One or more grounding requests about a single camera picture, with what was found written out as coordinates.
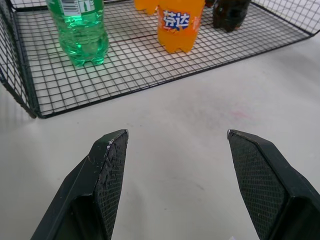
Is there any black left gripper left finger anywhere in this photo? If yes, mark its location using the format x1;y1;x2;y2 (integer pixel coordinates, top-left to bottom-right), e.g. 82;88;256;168
30;129;130;240

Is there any dark cola bottle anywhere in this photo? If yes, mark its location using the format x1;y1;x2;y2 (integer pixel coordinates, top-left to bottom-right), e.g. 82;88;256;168
212;0;253;33

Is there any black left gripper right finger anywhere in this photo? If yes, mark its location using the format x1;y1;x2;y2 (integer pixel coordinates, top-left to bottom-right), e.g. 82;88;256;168
226;129;320;240

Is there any black wire basket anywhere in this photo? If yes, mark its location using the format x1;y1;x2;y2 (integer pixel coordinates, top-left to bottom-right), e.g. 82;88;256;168
0;0;320;119

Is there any orange Fanta soda bottle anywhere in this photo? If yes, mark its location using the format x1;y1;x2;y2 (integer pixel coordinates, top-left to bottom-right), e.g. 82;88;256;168
157;0;206;54

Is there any green plastic soda bottle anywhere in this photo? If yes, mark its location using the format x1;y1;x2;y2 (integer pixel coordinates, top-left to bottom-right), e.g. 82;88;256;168
45;0;110;67

